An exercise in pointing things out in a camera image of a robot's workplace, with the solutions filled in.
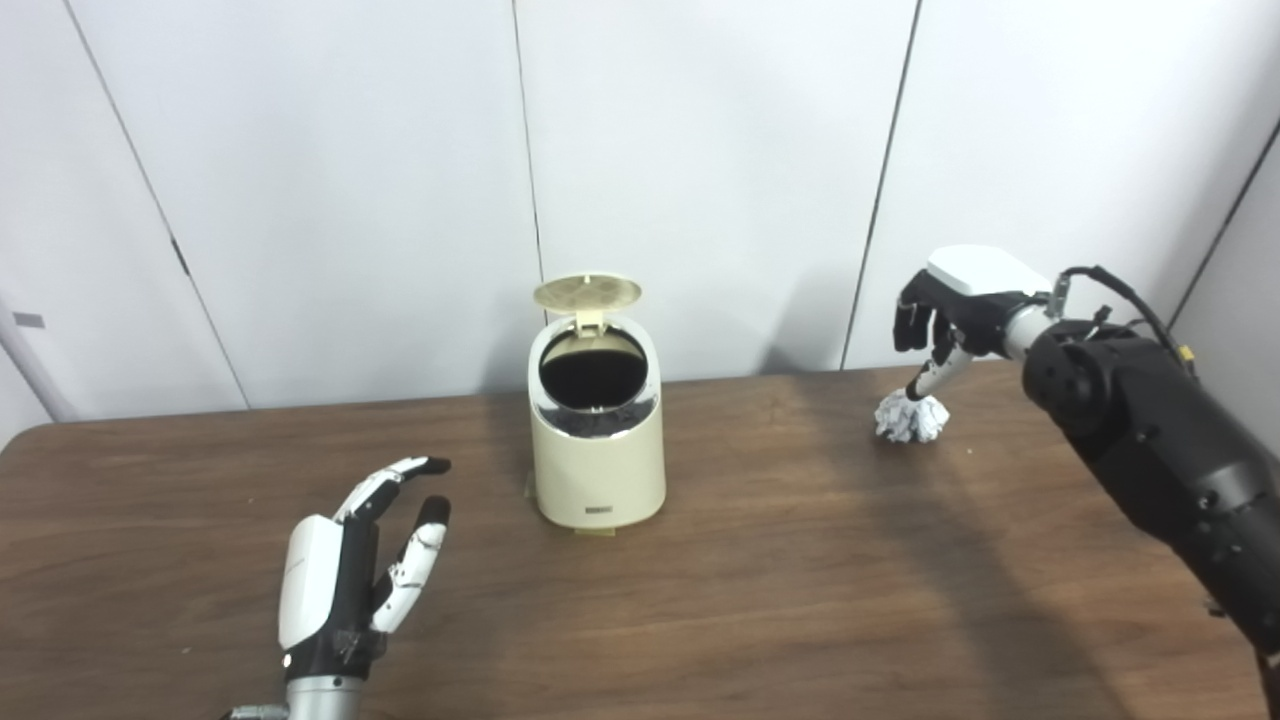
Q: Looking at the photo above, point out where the white paper ball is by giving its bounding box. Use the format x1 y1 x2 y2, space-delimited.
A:
874 390 951 444

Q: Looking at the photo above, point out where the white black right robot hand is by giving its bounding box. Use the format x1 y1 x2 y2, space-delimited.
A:
893 246 1053 401

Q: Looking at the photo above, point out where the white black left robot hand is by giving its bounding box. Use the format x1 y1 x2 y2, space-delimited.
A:
277 456 452 681

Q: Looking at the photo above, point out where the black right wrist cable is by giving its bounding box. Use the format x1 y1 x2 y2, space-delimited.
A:
1050 265 1201 381

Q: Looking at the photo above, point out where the cream-colored bin body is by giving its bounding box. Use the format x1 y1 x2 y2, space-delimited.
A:
527 315 668 531

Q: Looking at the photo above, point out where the round cream bin lid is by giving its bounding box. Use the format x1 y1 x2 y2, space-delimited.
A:
533 272 643 333

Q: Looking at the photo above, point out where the white slanted wall post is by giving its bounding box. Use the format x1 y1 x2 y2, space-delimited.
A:
0 295 81 422

